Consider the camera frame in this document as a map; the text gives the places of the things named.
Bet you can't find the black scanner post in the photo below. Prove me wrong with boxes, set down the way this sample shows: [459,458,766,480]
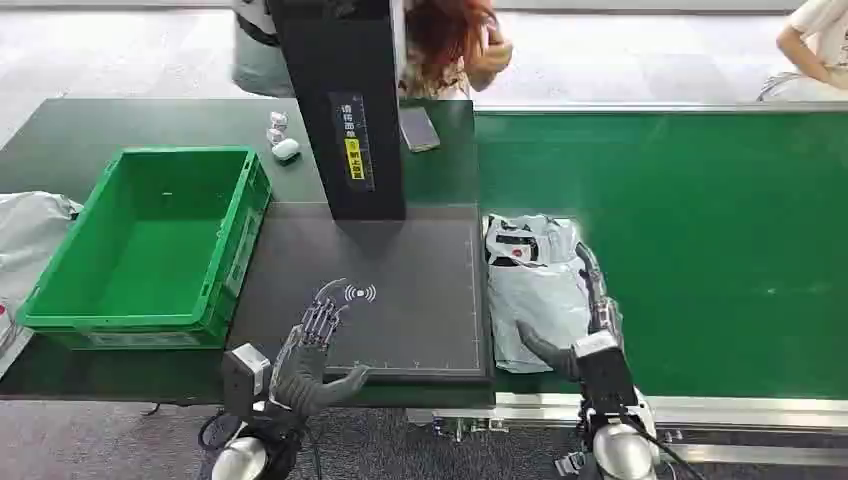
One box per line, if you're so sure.
[266,0,408,223]

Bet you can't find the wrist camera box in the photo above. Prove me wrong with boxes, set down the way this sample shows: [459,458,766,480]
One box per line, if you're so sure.
[572,330,639,417]
[221,342,272,420]

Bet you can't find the dark scanner pad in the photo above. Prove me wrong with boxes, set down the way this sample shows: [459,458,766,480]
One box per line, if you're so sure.
[227,201,496,388]

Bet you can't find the green conveyor belt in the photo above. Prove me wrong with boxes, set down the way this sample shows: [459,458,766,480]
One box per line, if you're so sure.
[474,112,848,400]

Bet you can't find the white plastic bag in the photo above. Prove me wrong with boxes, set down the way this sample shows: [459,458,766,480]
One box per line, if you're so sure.
[0,191,85,380]

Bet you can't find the green plastic crate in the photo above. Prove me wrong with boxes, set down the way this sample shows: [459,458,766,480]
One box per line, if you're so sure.
[16,146,274,351]

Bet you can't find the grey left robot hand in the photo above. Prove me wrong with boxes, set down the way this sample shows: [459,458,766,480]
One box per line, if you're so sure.
[269,277,370,419]

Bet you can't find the white earbud case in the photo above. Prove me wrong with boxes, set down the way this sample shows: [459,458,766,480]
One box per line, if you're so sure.
[270,137,302,163]

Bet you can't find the steel conveyor frame rail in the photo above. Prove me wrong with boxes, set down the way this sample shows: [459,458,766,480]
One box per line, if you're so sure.
[405,392,848,468]

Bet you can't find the dark smartphone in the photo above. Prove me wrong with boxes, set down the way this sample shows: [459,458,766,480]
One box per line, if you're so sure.
[398,105,443,154]

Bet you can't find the steel conveyor edge strip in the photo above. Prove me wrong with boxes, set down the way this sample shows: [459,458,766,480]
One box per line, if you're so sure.
[474,101,848,116]

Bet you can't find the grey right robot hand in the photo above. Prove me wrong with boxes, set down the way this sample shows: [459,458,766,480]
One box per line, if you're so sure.
[515,241,625,383]

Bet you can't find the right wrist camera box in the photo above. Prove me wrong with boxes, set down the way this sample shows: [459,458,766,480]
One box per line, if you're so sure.
[572,330,639,417]

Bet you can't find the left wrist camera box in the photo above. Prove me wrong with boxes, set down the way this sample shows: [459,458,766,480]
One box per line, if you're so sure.
[221,342,272,420]

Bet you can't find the grey sack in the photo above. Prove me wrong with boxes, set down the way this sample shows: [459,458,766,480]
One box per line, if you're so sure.
[229,0,297,100]

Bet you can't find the person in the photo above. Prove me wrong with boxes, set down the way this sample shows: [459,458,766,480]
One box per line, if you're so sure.
[757,0,848,103]
[397,0,515,101]

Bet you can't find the grey plastic parcel bag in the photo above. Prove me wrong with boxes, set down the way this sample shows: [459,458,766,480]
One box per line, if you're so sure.
[482,212,599,376]

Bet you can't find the black cable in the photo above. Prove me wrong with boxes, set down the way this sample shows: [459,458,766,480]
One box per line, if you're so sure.
[196,406,232,454]

